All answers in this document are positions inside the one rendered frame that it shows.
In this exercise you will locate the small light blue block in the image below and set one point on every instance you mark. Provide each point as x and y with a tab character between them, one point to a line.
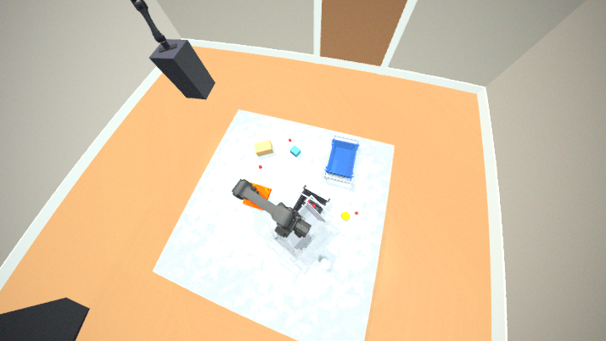
295	151

